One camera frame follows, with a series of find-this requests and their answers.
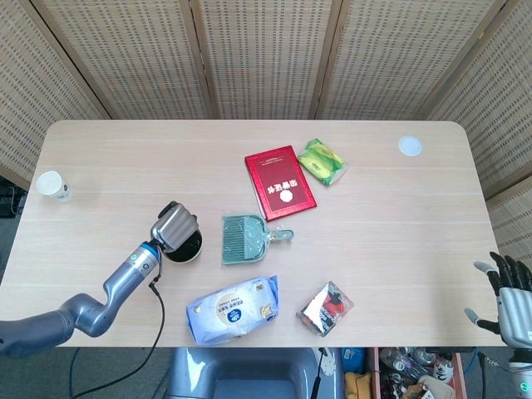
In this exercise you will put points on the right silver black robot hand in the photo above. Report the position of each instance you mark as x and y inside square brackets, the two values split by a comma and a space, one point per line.
[517, 311]

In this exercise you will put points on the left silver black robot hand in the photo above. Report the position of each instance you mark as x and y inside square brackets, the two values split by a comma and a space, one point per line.
[174, 228]

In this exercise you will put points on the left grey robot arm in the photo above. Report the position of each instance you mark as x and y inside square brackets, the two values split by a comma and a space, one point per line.
[95, 303]

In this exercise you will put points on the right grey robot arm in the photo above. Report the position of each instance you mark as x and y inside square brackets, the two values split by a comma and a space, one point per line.
[523, 374]

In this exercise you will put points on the bowl of dark coffee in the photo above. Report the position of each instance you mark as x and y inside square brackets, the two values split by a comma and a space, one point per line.
[190, 251]

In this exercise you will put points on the green dustpan brush set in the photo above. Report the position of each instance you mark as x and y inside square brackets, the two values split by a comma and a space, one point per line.
[243, 241]

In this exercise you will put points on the blue white food bag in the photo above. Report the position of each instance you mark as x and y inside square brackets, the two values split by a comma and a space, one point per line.
[232, 311]

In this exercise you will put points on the red hardcover book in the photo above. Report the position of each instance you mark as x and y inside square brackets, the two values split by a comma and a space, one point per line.
[282, 183]

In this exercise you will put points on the wooden crate of clutter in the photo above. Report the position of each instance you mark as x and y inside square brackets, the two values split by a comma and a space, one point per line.
[415, 374]

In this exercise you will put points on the white paper cup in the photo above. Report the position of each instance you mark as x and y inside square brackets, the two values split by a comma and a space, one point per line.
[50, 183]

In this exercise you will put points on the green snack packet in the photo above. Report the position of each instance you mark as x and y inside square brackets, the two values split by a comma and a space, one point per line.
[322, 162]

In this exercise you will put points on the grey robot torso base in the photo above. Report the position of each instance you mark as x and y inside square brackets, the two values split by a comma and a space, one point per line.
[249, 374]

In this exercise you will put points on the black equipment beside table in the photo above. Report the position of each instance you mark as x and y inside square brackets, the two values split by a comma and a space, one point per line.
[10, 199]

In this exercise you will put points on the blue box under table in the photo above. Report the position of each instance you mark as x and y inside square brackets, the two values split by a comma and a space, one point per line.
[353, 358]

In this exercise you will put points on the clear box red black contents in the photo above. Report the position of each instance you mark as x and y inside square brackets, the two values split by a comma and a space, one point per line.
[326, 309]

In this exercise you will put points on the yellow cloth bag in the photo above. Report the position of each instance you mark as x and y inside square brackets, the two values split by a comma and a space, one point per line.
[356, 386]

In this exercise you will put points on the woven bamboo folding screen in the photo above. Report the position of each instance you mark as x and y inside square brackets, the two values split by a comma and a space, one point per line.
[266, 54]

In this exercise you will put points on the white round lid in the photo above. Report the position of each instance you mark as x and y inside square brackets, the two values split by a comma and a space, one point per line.
[410, 146]

